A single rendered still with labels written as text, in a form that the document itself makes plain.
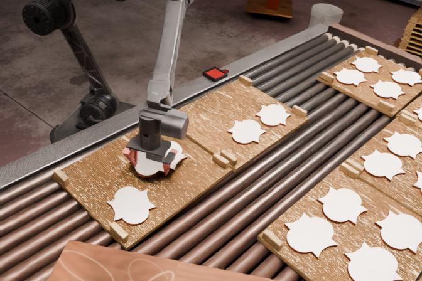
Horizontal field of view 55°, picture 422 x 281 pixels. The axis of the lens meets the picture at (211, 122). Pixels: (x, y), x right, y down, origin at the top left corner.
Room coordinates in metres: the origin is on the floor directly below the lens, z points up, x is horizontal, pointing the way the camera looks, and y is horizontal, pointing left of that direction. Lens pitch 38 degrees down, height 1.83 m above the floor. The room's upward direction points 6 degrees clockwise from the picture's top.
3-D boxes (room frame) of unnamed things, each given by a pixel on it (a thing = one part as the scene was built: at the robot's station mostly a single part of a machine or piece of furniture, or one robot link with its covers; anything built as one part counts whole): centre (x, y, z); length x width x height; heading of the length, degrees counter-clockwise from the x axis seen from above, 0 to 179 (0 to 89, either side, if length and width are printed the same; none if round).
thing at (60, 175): (0.80, 0.41, 0.95); 0.06 x 0.02 x 0.03; 51
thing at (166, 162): (0.83, 0.13, 1.02); 0.07 x 0.07 x 0.09; 76
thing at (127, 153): (0.85, 0.19, 1.02); 0.07 x 0.07 x 0.09; 76
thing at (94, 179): (0.87, 0.18, 0.93); 0.41 x 0.35 x 0.02; 141
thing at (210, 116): (1.19, -0.09, 0.93); 0.41 x 0.35 x 0.02; 139
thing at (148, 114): (0.84, 0.16, 1.16); 0.07 x 0.06 x 0.07; 77
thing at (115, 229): (0.63, 0.20, 0.95); 0.06 x 0.02 x 0.03; 51
